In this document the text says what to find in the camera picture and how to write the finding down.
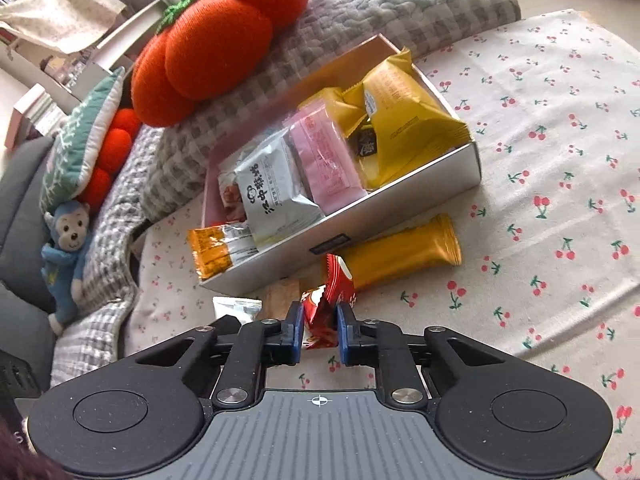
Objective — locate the grey checked blanket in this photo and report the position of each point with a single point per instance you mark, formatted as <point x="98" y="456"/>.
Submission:
<point x="115" y="240"/>

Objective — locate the golden snack bar packet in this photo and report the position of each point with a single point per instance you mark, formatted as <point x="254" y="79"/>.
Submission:
<point x="400" y="255"/>

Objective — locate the teal patterned cushion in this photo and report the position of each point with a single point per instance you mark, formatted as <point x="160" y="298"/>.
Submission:
<point x="80" y="145"/>

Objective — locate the brown snack packet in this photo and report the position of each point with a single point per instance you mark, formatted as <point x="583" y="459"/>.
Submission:
<point x="280" y="300"/>

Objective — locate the grey checked pillow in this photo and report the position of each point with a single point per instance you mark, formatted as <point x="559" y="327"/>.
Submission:
<point x="400" y="5"/>

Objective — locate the white cookie snack packet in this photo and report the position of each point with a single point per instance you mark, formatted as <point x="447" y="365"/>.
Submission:
<point x="230" y="195"/>

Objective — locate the dark red fuzzy cloth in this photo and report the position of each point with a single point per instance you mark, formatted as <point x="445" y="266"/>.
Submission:
<point x="20" y="460"/>

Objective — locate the cherry print sheet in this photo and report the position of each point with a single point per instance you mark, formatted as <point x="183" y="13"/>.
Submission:
<point x="550" y="185"/>

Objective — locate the yellow packet with white label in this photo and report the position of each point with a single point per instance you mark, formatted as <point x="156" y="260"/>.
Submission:
<point x="415" y="130"/>

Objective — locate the orange pumpkin cushion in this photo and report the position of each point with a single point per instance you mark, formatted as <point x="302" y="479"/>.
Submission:
<point x="220" y="35"/>

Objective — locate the floral cloth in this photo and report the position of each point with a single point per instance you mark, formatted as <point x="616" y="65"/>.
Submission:
<point x="60" y="15"/>

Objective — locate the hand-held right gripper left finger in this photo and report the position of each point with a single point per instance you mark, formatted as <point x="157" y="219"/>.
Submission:
<point x="296" y="332"/>

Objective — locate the stack of books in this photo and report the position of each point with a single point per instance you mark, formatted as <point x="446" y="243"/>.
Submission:
<point x="35" y="110"/>

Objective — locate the small red candy packet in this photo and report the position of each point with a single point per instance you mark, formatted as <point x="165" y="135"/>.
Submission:
<point x="320" y="330"/>

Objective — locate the silver cardboard box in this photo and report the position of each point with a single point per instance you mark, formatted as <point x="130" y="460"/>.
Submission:
<point x="410" y="195"/>

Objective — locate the orange and white snack packet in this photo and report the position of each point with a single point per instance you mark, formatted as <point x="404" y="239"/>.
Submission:
<point x="215" y="250"/>

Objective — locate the orange plush toy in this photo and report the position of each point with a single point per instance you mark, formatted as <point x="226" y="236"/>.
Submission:
<point x="117" y="140"/>

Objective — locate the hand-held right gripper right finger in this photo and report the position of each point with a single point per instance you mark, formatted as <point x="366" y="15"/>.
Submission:
<point x="342" y="332"/>

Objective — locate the silver white snack packet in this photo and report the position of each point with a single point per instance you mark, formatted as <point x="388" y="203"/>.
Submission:
<point x="280" y="195"/>

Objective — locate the small dark snack packet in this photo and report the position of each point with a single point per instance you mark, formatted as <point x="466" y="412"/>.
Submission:
<point x="365" y="142"/>

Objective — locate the white bookshelf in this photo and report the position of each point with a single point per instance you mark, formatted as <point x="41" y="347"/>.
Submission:
<point x="120" y="30"/>

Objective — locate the pink snack packet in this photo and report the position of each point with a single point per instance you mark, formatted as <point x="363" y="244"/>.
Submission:
<point x="325" y="165"/>

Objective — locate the yellow snack packet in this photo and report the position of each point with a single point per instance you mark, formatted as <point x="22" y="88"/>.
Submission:
<point x="332" y="105"/>

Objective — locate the blue and white snack packet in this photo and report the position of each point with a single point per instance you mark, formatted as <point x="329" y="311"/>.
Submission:
<point x="237" y="307"/>

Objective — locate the red and white snack packet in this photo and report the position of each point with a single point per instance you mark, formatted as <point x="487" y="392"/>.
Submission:
<point x="342" y="280"/>

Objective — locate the blue monkey plush toy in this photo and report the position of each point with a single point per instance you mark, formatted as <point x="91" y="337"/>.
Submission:
<point x="67" y="240"/>

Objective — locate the grey sofa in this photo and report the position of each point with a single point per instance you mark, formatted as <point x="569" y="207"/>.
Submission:
<point x="20" y="240"/>

